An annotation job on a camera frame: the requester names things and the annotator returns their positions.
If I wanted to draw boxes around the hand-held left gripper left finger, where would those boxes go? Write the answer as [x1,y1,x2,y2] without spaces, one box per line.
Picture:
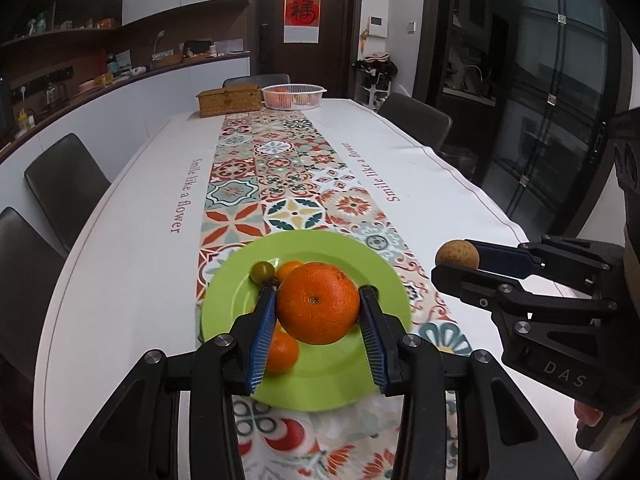
[56,285,279,480]

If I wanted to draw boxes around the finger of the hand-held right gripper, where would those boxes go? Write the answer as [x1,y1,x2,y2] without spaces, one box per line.
[472,235,626,301]
[431,263,619,356]

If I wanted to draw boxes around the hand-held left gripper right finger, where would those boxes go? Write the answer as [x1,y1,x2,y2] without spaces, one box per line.
[357,285,578,480]

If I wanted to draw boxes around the orange mandarin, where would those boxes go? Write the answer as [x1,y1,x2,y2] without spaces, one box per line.
[262,327,300,373]
[276,262,361,346]
[276,260,305,283]

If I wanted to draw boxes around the tan round fruit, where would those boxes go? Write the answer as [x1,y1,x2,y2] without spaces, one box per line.
[435,240,481,271]

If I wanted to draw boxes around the green plate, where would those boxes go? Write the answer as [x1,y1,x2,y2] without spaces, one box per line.
[200,230,413,413]

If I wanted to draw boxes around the person's right hand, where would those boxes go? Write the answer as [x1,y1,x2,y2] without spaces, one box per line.
[574,400,605,432]

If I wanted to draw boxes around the small green fruit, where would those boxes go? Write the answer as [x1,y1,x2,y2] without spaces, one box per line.
[250,260,276,285]

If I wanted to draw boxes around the patterned table runner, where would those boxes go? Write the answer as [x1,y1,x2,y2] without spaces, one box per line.
[195,110,473,480]

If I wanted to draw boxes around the grey dining chair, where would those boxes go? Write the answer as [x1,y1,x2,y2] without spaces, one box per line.
[24,133,112,256]
[222,73,291,90]
[0,206,68,361]
[377,92,453,153]

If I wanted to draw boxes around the glass sliding door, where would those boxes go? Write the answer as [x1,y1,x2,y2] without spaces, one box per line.
[492,0,626,221]

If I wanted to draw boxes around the metal faucet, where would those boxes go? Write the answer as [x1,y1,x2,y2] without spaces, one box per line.
[464,65,484,97]

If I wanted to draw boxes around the shoe rack with bag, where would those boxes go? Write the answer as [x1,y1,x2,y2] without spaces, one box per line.
[354,52,399,111]

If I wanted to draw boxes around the wicker box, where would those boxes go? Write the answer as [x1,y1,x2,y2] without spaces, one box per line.
[195,85,263,119]

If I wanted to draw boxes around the white plastic basket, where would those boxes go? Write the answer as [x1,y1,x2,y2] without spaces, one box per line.
[260,83,327,111]

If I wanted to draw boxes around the white kitchen counter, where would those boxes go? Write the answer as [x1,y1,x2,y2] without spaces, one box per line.
[0,52,251,173]

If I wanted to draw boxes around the brown door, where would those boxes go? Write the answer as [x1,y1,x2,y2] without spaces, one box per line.
[255,0,361,101]

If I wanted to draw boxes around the red wall poster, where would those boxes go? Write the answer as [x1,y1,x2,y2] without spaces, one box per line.
[283,0,321,44]

